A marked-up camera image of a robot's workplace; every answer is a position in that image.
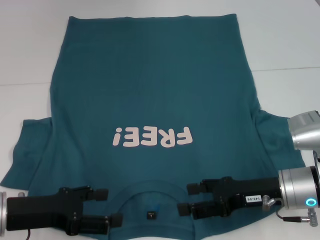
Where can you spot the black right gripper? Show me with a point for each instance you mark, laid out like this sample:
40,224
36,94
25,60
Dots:
250,192

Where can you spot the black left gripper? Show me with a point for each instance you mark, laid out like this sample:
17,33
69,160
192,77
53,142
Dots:
37,212

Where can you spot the teal t-shirt with FREE print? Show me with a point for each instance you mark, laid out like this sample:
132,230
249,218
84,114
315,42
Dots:
150,87

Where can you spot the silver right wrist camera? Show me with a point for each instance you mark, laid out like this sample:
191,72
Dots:
305,130

